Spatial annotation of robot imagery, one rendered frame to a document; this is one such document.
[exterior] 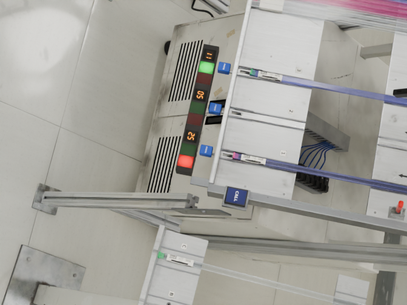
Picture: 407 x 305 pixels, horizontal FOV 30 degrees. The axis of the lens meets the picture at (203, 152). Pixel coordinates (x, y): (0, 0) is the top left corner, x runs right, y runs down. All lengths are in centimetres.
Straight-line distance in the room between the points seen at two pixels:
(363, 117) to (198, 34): 61
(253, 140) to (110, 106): 81
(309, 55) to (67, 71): 86
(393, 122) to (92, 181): 104
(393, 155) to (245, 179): 36
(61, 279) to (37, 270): 9
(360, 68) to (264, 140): 77
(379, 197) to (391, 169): 8
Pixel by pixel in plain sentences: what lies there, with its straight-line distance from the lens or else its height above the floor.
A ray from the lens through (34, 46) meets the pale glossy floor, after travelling 241.
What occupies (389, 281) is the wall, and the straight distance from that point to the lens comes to 377.
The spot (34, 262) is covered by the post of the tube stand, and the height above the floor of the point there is 1.
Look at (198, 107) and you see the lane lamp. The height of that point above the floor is 66.
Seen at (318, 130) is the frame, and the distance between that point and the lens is 226.
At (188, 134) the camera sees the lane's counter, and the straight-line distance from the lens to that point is 188.
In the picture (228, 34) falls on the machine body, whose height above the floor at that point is 34.
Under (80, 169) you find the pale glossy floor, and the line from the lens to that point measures 247.
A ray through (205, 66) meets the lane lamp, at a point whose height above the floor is 65.
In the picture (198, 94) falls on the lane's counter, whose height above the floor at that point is 65.
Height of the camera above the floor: 199
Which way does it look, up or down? 44 degrees down
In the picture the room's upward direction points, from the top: 88 degrees clockwise
